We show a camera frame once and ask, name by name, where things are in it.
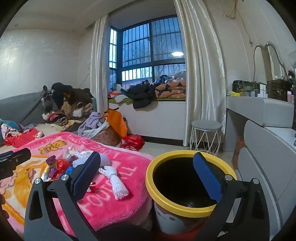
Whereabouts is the yellow rimmed trash bin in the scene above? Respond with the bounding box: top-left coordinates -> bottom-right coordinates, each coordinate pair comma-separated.
145,150 -> 237,235

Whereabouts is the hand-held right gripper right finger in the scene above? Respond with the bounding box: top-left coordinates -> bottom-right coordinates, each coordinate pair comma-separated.
193,152 -> 270,241

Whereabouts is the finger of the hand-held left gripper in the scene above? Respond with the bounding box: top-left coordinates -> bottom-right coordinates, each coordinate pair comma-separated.
0,148 -> 31,181

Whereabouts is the wide cream curtain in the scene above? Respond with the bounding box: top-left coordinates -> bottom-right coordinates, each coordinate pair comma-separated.
173,0 -> 227,146

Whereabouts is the pink printed blanket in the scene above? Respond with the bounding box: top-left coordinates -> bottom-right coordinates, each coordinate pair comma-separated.
0,132 -> 155,234

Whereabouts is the dark handbag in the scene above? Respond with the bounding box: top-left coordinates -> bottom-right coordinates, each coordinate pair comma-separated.
232,80 -> 267,97

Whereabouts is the white vanity desk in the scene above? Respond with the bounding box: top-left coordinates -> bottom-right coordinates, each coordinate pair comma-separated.
223,95 -> 296,152

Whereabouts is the narrow cream curtain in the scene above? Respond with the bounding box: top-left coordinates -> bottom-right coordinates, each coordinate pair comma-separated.
90,14 -> 110,114

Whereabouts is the brown storage box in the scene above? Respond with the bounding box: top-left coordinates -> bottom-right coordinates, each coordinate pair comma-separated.
267,79 -> 293,101

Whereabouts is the wall cable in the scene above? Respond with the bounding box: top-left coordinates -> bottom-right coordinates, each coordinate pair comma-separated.
240,0 -> 253,45

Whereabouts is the white window seat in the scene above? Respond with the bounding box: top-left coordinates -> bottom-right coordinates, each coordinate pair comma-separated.
108,100 -> 188,142

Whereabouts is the orange bag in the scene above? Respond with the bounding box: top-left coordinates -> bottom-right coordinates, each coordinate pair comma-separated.
103,109 -> 128,137

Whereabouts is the white wire stool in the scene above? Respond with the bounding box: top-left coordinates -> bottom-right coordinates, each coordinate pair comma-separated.
190,120 -> 223,155

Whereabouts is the white foam net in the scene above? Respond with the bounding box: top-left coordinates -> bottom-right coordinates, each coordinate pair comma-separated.
98,165 -> 129,200

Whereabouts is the silver wrapper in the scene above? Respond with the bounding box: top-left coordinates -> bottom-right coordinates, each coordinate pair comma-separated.
63,147 -> 78,160

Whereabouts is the pile of small clothes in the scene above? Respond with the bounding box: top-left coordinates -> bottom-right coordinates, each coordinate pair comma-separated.
107,85 -> 130,103

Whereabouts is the pile of dark clothes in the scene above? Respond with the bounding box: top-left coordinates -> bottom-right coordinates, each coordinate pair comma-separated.
41,82 -> 97,127

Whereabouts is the orange patterned quilt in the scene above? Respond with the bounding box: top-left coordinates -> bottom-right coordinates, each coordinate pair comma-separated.
154,80 -> 186,99

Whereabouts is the grey drawer cabinet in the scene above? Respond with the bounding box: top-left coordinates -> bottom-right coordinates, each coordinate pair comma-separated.
237,120 -> 296,241

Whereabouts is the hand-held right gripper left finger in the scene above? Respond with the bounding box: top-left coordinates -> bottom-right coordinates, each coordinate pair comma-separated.
24,151 -> 101,241

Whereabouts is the curved vanity mirror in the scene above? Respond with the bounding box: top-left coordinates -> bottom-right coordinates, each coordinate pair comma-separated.
253,42 -> 288,82

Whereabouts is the grey headboard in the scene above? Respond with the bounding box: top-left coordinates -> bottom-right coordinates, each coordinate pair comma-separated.
0,91 -> 47,124

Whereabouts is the person's left hand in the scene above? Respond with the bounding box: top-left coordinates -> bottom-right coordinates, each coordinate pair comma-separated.
0,194 -> 10,219

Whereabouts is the red plastic bag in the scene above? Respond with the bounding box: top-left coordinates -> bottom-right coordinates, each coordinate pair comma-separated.
120,134 -> 145,151

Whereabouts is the white paper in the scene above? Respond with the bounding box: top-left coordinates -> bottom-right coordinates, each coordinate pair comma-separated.
73,150 -> 112,168

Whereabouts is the lavender cloth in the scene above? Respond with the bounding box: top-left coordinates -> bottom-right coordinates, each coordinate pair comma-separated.
78,112 -> 109,139

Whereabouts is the orange cardboard box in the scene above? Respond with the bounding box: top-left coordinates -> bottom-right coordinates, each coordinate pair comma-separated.
232,136 -> 247,171

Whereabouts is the barred window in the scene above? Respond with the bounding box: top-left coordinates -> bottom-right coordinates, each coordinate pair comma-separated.
108,14 -> 186,90

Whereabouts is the black jacket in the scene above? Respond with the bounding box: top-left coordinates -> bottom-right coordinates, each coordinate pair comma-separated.
126,80 -> 160,109

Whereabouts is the colourful striped cloth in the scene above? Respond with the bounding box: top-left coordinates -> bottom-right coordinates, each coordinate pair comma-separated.
0,119 -> 35,139

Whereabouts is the blue wrapper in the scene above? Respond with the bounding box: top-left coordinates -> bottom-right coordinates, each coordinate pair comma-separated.
59,166 -> 74,179

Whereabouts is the red cloth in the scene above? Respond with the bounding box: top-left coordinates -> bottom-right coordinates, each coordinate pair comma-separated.
5,128 -> 44,148

